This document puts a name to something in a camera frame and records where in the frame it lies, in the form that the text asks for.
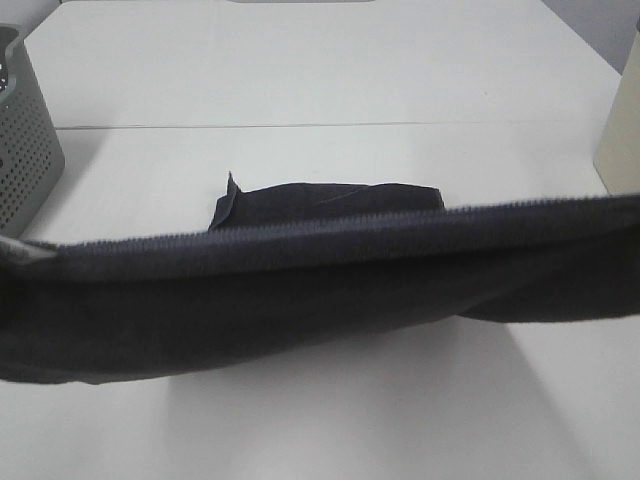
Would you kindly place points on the dark navy towel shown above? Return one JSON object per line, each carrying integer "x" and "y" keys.
{"x": 301, "y": 264}

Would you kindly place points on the grey perforated plastic basket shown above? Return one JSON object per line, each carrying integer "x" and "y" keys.
{"x": 32, "y": 160}

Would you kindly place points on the beige box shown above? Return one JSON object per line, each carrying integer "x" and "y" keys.
{"x": 617, "y": 155}

